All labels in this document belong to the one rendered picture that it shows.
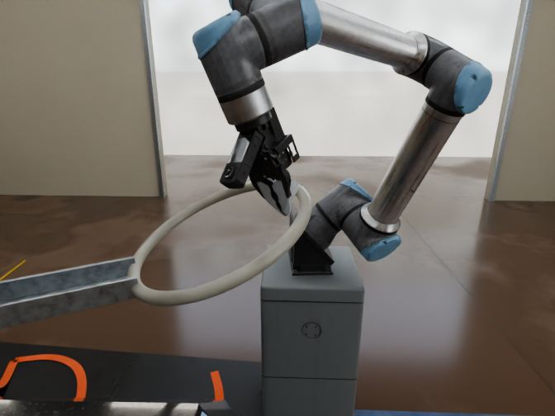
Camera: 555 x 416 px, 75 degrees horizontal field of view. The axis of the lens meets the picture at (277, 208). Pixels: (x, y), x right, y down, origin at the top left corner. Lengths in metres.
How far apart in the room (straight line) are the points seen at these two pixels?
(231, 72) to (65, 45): 5.48
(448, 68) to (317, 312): 0.94
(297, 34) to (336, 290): 0.99
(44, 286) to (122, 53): 4.90
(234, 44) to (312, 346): 1.21
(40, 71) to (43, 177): 1.53
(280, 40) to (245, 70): 0.08
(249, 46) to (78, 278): 0.66
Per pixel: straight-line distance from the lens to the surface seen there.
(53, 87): 6.19
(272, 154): 0.67
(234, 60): 0.64
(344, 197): 1.43
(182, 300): 0.75
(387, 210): 1.28
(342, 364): 1.63
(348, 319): 1.50
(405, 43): 1.07
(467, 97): 1.07
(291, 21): 0.67
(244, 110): 0.65
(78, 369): 2.57
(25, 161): 6.64
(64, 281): 1.00
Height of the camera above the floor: 1.57
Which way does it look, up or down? 18 degrees down
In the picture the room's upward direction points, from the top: straight up
